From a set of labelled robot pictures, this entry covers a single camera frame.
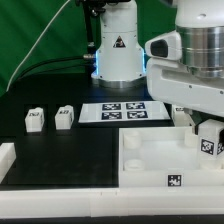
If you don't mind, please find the white front obstacle bar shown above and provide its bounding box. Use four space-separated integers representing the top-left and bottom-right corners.
0 186 224 219

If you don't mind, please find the white sheet with AprilTags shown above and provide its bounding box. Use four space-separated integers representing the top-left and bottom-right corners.
79 101 170 123

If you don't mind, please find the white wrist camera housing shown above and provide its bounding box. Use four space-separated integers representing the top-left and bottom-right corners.
145 31 182 61

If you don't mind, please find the black cable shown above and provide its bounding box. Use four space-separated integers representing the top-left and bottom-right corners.
16 55 94 83

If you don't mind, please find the black camera stand pole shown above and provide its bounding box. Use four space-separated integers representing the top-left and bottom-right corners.
75 0 106 60

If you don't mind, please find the white square tabletop tray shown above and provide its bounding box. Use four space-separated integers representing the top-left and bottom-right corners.
119 127 224 187

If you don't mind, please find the white left obstacle block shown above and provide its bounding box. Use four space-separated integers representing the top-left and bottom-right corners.
0 143 16 183

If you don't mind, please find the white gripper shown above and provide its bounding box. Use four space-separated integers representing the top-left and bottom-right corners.
147 58 224 134

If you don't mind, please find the white cable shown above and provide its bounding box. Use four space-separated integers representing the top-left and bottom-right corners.
5 0 72 93

